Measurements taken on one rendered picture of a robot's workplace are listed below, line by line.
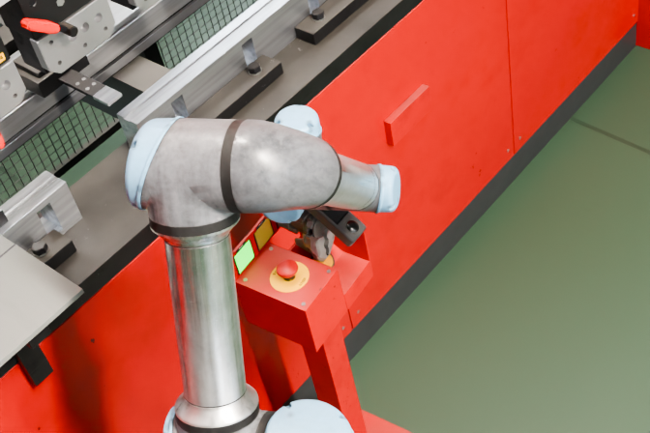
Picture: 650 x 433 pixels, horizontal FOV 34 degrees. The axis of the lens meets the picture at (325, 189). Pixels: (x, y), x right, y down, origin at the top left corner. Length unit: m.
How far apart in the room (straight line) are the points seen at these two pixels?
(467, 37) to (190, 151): 1.41
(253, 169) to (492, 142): 1.70
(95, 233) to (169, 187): 0.69
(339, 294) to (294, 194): 0.68
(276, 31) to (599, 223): 1.18
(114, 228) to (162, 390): 0.40
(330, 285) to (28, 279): 0.52
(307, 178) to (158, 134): 0.19
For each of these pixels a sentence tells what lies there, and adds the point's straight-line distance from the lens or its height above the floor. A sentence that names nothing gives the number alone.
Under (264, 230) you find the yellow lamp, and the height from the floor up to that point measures 0.82.
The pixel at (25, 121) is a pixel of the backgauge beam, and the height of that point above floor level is 0.93.
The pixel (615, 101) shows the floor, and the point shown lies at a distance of 3.36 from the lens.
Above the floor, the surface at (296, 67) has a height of 0.88.
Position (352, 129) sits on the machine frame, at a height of 0.67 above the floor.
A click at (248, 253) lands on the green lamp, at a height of 0.81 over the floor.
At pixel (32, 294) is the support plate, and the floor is 1.00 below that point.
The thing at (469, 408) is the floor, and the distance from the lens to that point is 2.63.
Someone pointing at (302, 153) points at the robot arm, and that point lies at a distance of 1.28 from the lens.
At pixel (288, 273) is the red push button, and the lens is 1.88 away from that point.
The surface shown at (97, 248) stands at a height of 0.88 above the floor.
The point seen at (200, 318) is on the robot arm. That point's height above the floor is 1.16.
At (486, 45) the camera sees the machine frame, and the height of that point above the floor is 0.55.
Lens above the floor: 2.20
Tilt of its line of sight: 44 degrees down
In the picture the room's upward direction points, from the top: 13 degrees counter-clockwise
